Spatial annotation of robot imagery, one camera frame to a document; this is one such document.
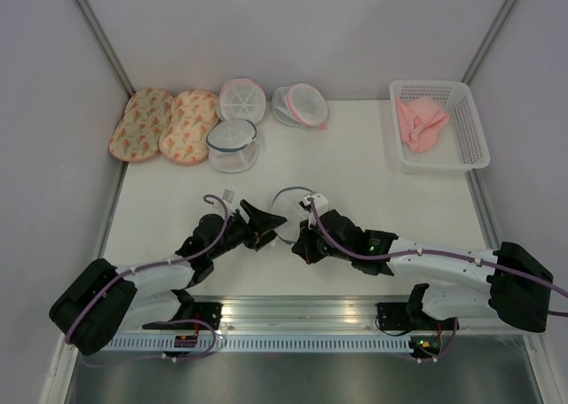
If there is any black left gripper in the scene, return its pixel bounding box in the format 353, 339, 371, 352
209, 199, 287, 260

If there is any blue-trimmed mesh laundry bag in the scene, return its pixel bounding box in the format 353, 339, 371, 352
270, 186, 313, 246

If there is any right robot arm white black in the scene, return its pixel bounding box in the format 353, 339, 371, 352
292, 210, 554, 333

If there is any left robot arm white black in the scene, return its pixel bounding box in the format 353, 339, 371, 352
49, 194, 287, 356

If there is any right floral bra pad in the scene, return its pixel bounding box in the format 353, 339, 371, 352
159, 90, 218, 165

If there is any floral bra pad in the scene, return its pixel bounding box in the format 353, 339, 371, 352
108, 88, 174, 162
159, 90, 218, 165

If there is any pink-trimmed mesh bag tilted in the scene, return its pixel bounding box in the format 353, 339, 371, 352
271, 83, 329, 129

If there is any pink-trimmed mesh bag upright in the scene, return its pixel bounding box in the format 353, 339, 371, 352
217, 78, 267, 124

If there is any left floral bra pad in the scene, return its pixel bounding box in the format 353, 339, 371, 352
108, 88, 174, 162

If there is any pink bra in basket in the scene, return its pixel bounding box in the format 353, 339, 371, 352
395, 97, 450, 154

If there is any white perforated plastic basket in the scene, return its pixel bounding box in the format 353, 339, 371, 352
390, 80, 490, 174

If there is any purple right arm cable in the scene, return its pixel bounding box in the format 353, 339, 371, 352
308, 197, 568, 319

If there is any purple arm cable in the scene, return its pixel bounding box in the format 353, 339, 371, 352
308, 197, 568, 319
64, 194, 234, 345

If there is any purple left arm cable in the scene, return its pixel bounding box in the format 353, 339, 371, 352
64, 194, 234, 345

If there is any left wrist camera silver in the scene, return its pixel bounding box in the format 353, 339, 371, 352
222, 189, 234, 202

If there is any aluminium front rail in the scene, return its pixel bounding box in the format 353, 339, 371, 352
61, 293, 546, 334

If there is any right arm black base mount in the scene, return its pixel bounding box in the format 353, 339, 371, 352
375, 302, 438, 335

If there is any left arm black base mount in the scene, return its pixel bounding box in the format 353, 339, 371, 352
142, 302, 223, 330

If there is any white slotted cable duct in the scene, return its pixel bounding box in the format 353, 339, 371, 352
104, 333, 438, 353

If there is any left aluminium corner post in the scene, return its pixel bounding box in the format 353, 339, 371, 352
71, 0, 135, 97

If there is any aluminium corner post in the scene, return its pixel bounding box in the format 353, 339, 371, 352
461, 0, 519, 85
71, 0, 135, 97

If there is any right aluminium corner post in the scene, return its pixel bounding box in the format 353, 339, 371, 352
461, 0, 519, 85

